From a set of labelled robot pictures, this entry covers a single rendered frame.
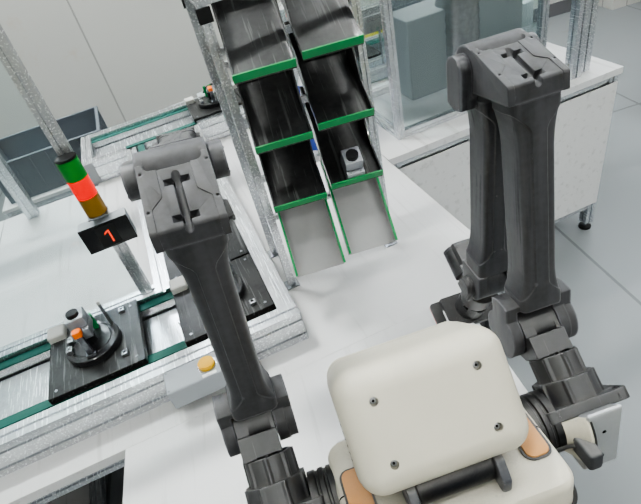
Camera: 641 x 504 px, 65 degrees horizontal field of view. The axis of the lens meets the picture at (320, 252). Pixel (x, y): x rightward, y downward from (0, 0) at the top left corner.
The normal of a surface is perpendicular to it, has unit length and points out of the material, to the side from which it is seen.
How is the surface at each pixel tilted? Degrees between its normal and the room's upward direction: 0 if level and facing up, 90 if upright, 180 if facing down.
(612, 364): 0
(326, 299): 0
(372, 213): 45
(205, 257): 92
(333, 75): 25
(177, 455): 0
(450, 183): 90
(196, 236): 91
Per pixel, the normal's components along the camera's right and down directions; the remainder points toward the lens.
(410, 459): 0.05, -0.07
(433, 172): 0.37, 0.54
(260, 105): -0.09, -0.43
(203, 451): -0.20, -0.75
